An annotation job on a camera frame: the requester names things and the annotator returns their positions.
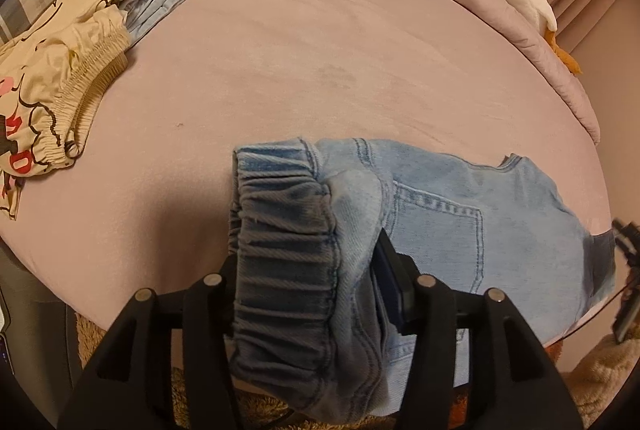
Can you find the dark grey furniture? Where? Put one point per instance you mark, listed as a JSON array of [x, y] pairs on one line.
[[35, 320]]

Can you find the light blue denim pants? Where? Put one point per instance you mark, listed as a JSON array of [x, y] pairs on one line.
[[440, 210]]

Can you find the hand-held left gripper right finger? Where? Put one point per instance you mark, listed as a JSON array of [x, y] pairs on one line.
[[391, 282]]

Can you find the cream printed shorts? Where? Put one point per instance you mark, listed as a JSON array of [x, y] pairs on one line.
[[50, 75]]

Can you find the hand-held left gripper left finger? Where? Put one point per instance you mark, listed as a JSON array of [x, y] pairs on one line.
[[210, 310]]

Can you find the pink bed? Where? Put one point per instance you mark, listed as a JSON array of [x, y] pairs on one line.
[[300, 60]]

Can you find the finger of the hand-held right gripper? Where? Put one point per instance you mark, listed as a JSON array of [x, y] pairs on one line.
[[627, 320], [625, 235]]

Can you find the beige fluffy rug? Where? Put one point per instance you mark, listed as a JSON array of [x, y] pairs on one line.
[[600, 375]]

